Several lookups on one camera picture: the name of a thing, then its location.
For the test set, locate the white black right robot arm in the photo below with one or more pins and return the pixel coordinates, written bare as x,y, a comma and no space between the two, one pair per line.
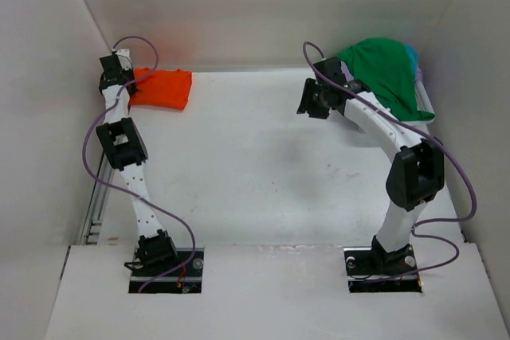
416,166

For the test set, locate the teal t shirt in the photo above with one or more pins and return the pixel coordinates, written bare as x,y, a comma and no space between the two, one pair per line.
414,57

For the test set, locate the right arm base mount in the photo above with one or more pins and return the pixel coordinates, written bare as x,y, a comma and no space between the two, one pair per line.
371,270

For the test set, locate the lilac t shirt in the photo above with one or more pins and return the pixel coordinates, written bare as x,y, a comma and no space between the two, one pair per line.
346,72

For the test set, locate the green t shirt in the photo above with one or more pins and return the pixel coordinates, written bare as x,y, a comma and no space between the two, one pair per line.
384,66

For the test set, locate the orange t shirt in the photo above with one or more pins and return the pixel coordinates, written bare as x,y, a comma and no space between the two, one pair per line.
163,88

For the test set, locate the white plastic basket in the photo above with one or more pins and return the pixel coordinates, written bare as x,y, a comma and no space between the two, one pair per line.
423,102

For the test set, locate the aluminium frame rail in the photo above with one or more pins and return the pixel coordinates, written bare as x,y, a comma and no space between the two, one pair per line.
90,232

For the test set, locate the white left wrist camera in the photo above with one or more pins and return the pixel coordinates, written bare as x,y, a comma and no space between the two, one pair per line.
122,53

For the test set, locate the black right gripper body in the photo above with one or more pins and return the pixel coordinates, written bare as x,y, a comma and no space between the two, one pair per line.
314,100

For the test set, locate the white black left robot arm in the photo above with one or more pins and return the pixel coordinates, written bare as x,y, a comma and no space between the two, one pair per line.
126,152

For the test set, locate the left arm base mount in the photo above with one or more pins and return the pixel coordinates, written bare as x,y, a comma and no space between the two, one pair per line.
168,278

